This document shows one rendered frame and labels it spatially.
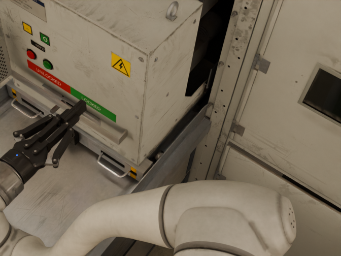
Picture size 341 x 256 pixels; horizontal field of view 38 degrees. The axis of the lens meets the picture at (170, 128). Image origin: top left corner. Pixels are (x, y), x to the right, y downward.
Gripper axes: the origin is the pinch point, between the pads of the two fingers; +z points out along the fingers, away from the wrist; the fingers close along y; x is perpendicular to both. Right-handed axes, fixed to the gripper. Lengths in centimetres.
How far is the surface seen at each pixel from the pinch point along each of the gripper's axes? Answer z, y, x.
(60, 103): 9.3, -14.5, -17.1
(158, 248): 31, 14, -123
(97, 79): 13.4, -4.2, -3.0
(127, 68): 13.4, 5.0, 7.7
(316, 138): 45, 49, -17
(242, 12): 47, 17, 9
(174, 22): 25.4, 9.1, 15.9
